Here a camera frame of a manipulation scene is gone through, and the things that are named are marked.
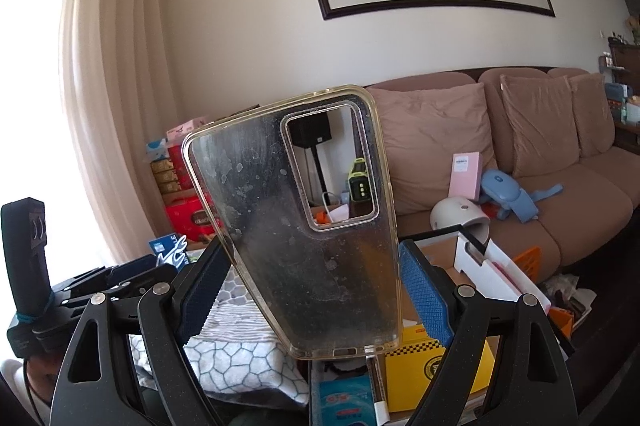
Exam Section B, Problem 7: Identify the blue whale sticker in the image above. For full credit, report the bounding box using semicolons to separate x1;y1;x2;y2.
156;235;189;271

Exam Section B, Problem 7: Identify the yellow checkered envelope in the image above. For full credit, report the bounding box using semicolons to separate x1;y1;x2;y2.
385;320;499;422

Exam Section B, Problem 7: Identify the right hand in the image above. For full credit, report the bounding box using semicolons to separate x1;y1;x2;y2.
25;352;64;403

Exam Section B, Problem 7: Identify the white cardboard box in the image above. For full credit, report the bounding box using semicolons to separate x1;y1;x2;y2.
399;226;551;328

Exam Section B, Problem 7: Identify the blue Mark Fairwhale card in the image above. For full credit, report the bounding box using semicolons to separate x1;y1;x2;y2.
149;233;181;258

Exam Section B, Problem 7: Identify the grey patterned blanket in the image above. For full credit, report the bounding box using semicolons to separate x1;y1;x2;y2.
127;265;312;409

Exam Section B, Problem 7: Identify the red collection gift box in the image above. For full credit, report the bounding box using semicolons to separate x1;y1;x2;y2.
165;197;215;242

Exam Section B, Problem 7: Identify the white helmet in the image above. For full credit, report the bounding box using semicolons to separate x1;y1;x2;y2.
430;197;490;237

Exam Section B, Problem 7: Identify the blue plush toy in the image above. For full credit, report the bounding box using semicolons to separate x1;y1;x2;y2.
480;169;563;224

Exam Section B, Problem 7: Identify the pink booklet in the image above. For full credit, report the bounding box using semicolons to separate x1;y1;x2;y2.
448;152;483;201

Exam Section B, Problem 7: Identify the blue tissue pack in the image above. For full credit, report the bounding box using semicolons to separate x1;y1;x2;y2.
310;374;376;426

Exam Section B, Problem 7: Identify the red tea gift bag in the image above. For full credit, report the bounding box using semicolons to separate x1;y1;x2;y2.
168;145;193;190

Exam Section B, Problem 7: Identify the green black lantern device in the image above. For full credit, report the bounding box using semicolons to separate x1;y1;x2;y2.
347;157;371;202

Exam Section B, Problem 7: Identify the brown sofa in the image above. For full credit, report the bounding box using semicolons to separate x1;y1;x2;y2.
369;70;638;280

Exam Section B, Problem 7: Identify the cream curtain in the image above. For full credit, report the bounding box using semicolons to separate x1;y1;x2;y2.
63;0;180;261

